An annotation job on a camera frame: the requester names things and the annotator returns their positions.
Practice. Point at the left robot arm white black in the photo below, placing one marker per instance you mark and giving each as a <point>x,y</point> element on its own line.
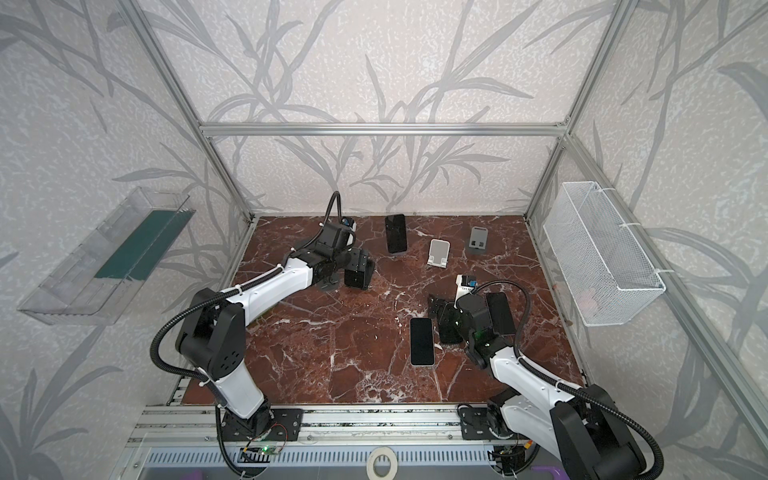
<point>206,341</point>

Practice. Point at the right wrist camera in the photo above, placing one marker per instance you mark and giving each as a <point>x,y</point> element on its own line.
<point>465,284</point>

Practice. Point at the grey phone stand rear right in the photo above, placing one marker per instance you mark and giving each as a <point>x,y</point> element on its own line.
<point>477,243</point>

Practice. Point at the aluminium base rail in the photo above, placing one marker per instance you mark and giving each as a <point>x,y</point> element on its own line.
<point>324,425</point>

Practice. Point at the green-edged phone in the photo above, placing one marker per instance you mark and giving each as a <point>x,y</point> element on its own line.
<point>361,277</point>

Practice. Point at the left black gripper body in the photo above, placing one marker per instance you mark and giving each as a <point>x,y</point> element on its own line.
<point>358,270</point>

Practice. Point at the purple-edged phone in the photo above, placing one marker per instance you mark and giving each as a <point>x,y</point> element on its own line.
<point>500,312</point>

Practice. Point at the white tape roll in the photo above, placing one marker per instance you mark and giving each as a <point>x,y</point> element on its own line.
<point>382,464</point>

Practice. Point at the clear plastic wall bin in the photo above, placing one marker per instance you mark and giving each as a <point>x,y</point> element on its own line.
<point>95,283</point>

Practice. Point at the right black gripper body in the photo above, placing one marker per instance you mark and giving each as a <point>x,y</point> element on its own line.
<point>450,324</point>

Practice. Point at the white wire mesh basket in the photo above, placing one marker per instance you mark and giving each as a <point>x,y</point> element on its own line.
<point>608,274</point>

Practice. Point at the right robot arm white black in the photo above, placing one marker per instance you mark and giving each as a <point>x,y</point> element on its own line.
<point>581,426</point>

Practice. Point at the black phone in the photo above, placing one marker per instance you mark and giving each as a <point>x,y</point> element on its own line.
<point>396,233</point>
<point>447,333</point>

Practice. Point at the white phone stand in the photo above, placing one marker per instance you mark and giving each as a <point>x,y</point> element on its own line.
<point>438,253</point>

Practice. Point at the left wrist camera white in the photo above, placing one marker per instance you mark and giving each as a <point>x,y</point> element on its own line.
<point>348,226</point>

